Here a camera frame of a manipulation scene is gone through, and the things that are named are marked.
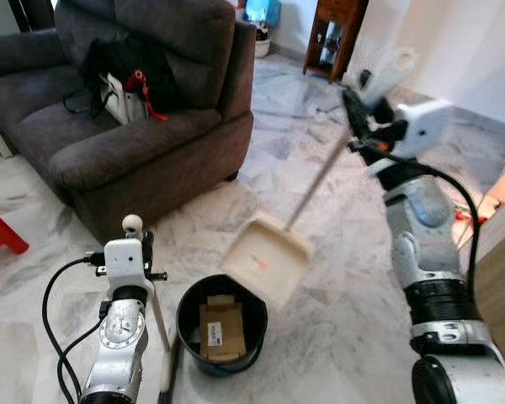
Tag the white tote bag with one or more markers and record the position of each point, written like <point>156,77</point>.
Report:
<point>116,101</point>

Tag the dark grey sofa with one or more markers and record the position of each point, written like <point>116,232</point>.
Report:
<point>126,160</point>

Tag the black plastic bucket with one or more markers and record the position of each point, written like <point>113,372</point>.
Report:
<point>189,332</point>

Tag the large brown cardboard box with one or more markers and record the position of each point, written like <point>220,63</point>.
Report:
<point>221,330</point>

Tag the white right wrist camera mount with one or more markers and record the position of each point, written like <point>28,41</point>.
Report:
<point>423,126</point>

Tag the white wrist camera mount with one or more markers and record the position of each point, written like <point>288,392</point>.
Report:
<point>423,126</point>
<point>124,261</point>

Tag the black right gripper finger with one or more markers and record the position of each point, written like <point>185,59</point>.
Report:
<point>353,105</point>

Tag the dark wooden shelf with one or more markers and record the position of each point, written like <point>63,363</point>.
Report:
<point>337,38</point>

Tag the small white round appliance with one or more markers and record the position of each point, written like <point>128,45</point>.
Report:
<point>262,40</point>

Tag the light blue container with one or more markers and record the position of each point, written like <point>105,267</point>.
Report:
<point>263,10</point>

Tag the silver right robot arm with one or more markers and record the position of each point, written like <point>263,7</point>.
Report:
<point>438,278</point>

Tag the black bag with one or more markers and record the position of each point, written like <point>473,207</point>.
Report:
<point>122,59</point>

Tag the red stool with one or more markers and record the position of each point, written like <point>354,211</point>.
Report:
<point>0,231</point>

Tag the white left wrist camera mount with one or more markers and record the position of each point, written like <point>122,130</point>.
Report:
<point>124,261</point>

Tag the light wooden cabinet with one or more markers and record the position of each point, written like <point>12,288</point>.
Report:
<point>501,269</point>

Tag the red tassel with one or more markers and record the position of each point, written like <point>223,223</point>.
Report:
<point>139,84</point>

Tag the red item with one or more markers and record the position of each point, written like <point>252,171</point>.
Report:
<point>465,212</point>

